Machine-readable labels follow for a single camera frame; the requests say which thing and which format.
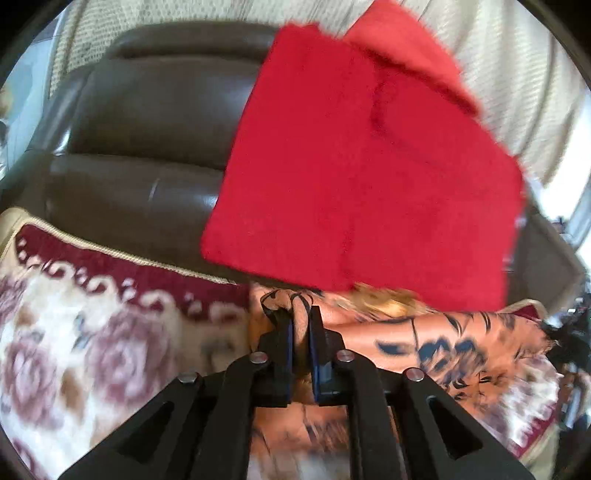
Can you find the floral plush blanket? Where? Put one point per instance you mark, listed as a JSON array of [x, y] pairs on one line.
[[92, 332]]

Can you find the white dotted cloth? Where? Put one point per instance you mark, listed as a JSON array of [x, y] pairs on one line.
[[517, 78]]

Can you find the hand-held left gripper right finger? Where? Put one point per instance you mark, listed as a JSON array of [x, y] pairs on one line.
[[316, 355]]

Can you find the orange floral garment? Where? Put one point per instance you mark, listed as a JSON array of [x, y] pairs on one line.
[[461, 337]]

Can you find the brown leather sofa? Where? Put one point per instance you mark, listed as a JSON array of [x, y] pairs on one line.
[[152, 138]]

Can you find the red cloth garment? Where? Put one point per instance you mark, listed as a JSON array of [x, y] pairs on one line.
[[360, 184]]

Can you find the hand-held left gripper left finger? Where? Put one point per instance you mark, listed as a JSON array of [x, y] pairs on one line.
[[288, 355]]

